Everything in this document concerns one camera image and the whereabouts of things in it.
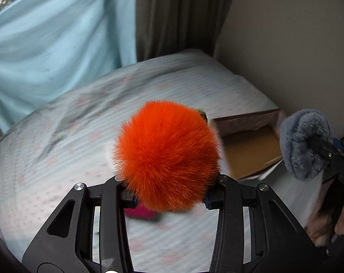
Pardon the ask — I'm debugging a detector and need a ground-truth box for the brown cardboard box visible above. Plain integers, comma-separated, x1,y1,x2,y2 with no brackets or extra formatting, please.
209,109,284,181

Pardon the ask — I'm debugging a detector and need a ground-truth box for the white pink-dotted bed cover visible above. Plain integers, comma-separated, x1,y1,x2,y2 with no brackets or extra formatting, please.
0,51,319,272

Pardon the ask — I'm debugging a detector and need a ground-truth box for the grey-blue plush roll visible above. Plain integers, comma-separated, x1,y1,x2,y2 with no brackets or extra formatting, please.
279,109,333,182

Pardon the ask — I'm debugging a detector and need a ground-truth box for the light blue sheer curtain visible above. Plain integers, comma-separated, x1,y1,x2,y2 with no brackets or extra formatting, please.
0,0,137,132

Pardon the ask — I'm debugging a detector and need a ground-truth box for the pink zip pouch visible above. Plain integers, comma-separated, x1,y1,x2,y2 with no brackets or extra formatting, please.
124,205,158,219

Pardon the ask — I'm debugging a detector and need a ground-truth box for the person's hand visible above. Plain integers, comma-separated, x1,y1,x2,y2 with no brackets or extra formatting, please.
305,191,344,247

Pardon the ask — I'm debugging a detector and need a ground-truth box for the orange fluffy pompom toy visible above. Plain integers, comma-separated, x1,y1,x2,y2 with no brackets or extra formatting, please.
113,101,220,213

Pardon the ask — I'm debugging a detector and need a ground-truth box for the brown drape curtain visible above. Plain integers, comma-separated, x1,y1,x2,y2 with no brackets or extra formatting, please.
136,0,232,62

